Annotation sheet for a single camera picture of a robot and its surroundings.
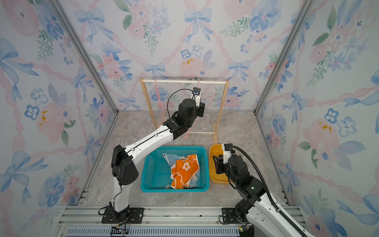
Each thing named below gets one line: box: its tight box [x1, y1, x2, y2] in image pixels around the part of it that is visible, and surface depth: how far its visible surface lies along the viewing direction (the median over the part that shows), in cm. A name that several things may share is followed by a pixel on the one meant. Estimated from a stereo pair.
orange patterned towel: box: [170, 154, 200, 190], surface depth 82 cm
